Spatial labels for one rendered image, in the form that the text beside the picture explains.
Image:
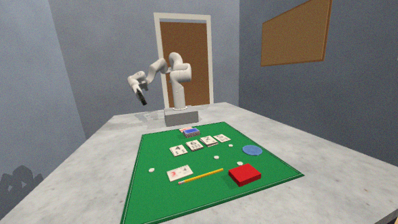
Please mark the red flat block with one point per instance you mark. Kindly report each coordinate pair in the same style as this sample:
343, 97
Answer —
244, 174

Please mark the blue flat disc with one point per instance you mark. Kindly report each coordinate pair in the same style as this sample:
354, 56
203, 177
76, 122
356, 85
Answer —
252, 150

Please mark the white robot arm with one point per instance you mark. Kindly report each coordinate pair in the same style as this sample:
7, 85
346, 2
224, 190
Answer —
176, 77

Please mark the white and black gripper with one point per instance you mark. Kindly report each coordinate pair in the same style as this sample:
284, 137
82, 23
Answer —
139, 94

